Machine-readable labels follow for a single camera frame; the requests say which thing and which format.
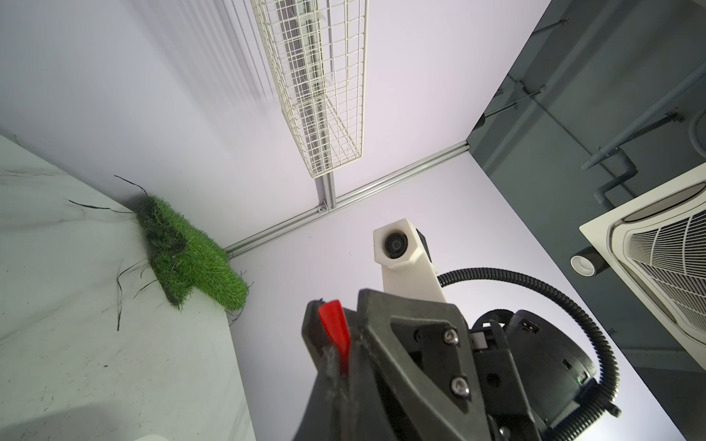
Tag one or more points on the white wire wall basket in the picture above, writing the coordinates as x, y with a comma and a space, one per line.
317, 55

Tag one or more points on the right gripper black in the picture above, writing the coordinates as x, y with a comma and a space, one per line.
534, 377

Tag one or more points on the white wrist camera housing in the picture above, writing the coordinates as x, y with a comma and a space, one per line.
407, 270

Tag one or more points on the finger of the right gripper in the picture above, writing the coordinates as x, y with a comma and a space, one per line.
323, 418

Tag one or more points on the ceiling air conditioner vent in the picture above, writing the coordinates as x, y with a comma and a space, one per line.
656, 245

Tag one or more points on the green artificial grass mat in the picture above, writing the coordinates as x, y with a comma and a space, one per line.
185, 258

